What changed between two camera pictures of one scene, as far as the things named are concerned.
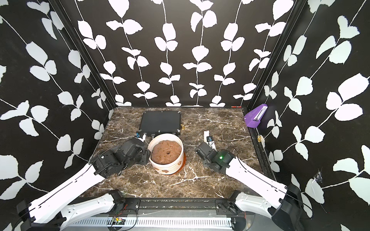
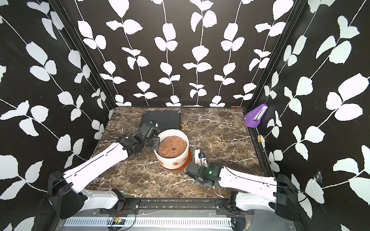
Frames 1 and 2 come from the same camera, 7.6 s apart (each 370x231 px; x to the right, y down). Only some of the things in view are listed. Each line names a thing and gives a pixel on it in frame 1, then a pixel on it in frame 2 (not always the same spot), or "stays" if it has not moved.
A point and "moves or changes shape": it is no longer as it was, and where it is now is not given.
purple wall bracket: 253,119 stays
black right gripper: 205,164 -> 198,183
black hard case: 155,122 stays
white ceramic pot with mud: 166,153 moves or changes shape
